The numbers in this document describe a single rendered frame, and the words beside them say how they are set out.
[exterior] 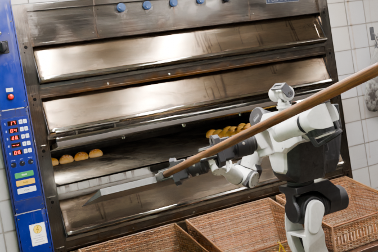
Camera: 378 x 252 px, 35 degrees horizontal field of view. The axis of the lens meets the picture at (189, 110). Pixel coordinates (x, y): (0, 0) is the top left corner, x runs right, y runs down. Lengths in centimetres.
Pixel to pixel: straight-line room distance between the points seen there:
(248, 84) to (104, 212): 112
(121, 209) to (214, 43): 107
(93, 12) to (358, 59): 177
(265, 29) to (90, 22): 107
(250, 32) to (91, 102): 105
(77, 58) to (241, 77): 99
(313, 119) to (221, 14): 152
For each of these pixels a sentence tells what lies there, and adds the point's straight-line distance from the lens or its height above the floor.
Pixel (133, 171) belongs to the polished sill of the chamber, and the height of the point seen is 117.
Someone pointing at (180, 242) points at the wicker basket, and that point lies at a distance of 332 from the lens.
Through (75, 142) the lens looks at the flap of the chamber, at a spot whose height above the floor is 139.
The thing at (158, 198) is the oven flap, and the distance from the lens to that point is 331.
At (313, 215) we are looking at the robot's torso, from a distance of 264.
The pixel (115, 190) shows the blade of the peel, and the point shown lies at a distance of 264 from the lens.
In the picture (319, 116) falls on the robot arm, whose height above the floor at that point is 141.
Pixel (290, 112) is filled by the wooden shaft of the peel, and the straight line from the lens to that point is 173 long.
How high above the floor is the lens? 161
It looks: 3 degrees down
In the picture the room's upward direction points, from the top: 9 degrees counter-clockwise
